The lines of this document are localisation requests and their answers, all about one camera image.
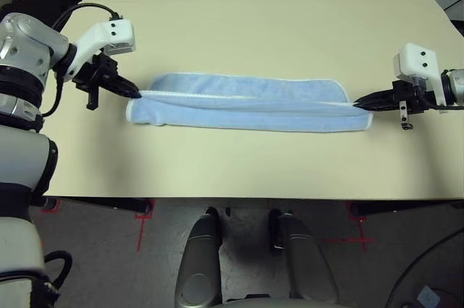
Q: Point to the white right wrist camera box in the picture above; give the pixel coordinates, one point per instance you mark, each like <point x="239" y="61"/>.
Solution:
<point x="420" y="59"/>

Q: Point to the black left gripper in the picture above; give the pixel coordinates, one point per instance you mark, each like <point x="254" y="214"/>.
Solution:
<point x="98" y="72"/>

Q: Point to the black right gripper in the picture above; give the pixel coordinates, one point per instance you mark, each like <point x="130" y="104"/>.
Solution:
<point x="406" y="96"/>

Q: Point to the black foam floor mat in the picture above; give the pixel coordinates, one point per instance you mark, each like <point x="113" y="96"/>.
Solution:
<point x="36" y="3"/>

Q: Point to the grey robot waist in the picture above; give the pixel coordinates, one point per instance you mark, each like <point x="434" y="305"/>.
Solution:
<point x="253" y="302"/>

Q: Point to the dark cabinet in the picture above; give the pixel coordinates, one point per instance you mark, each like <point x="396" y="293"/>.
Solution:
<point x="459" y="27"/>

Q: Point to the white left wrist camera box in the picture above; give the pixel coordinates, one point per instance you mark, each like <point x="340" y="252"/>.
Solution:
<point x="116" y="34"/>

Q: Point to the blue paper label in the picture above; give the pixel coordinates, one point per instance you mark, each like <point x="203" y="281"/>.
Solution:
<point x="428" y="295"/>

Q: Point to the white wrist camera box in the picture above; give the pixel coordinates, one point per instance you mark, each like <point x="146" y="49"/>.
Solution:
<point x="420" y="59"/>
<point x="116" y="34"/>

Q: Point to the light blue terry towel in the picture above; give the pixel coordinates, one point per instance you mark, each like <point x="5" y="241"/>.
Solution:
<point x="253" y="116"/>

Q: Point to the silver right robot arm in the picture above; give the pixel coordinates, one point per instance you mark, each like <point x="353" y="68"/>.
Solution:
<point x="455" y="87"/>

